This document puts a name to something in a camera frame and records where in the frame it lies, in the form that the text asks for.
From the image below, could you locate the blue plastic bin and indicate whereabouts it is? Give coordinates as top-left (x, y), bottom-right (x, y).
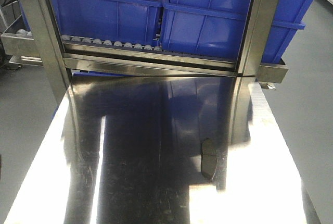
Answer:
top-left (51, 0), bottom-right (162, 45)
top-left (161, 0), bottom-right (313, 64)

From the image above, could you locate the blue plastic bin right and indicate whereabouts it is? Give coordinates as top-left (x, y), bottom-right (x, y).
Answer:
top-left (161, 0), bottom-right (313, 64)

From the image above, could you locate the blue plastic bin left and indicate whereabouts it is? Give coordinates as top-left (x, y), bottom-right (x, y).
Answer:
top-left (51, 0), bottom-right (162, 45)

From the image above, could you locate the steel rack frame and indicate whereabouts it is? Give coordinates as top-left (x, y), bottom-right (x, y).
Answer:
top-left (2, 0), bottom-right (288, 103)

